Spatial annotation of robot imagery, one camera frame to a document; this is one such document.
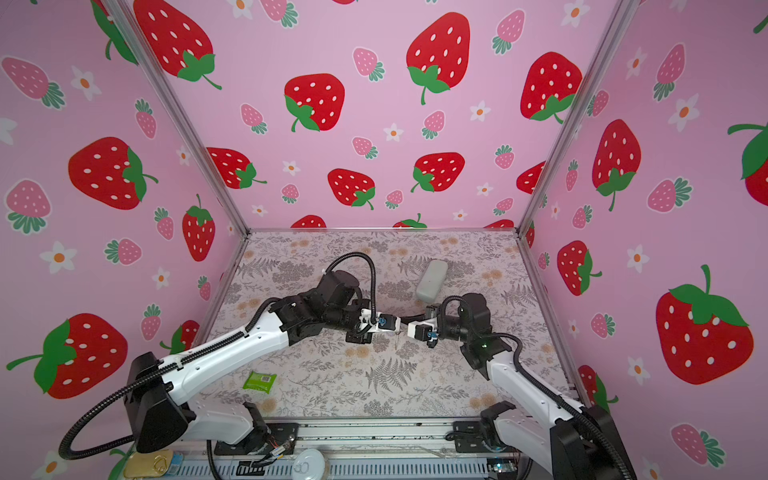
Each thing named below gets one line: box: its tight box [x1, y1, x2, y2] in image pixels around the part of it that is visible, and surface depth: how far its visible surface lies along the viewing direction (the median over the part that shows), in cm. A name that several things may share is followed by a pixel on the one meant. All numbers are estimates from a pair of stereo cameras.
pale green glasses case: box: [416, 260, 448, 303], surface depth 103 cm
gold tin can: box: [124, 449, 173, 478], surface depth 69 cm
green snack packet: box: [242, 371, 277, 394], surface depth 83 cm
